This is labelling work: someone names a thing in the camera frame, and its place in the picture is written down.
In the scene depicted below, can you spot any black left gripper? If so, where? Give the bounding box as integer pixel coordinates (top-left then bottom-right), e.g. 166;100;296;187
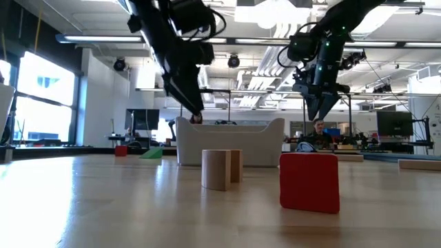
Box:
161;40;215;116

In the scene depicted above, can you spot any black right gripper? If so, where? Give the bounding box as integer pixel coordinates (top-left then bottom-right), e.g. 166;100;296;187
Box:
291;65;351;121

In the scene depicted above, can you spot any green wedge block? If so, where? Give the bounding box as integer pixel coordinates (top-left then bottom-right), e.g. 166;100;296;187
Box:
139;146;163;160

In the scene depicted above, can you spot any white plastic bin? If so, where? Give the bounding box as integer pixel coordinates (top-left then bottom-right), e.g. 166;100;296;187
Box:
176;116;286;168

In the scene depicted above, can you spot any blue white helmet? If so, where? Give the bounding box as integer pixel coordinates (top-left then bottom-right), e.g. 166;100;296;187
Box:
296;141;318;154

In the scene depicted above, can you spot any black computer monitor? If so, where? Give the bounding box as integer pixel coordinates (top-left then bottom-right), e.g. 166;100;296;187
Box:
125;108;161;131
376;110;414;137

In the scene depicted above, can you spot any red square block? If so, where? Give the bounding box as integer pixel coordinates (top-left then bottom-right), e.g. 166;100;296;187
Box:
279;153;340;215

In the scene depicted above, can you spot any blue flat block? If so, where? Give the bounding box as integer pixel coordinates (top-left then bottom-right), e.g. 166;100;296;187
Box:
361;152;441;163

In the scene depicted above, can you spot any wooden half-cylinder block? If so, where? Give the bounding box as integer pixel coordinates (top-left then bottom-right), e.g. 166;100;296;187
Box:
201;149;232;192

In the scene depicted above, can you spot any wooden upright block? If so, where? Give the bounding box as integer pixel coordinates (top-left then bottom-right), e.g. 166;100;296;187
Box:
229;149;243;184

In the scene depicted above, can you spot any black overhead light bar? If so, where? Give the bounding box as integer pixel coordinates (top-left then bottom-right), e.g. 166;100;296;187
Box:
56;33;441;49

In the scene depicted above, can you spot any white panel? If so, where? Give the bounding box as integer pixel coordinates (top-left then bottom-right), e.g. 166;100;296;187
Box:
0;82;17;145

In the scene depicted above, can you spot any black ceiling camera cluster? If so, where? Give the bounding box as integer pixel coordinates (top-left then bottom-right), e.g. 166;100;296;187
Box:
338;50;367;72

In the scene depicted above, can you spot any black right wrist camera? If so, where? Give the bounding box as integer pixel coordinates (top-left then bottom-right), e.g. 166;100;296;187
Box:
287;32;320;63

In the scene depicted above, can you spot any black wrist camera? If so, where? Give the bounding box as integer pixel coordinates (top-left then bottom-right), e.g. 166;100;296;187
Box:
287;32;320;63
168;0;216;35

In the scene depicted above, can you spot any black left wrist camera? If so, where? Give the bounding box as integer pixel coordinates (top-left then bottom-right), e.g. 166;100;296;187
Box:
168;0;216;35

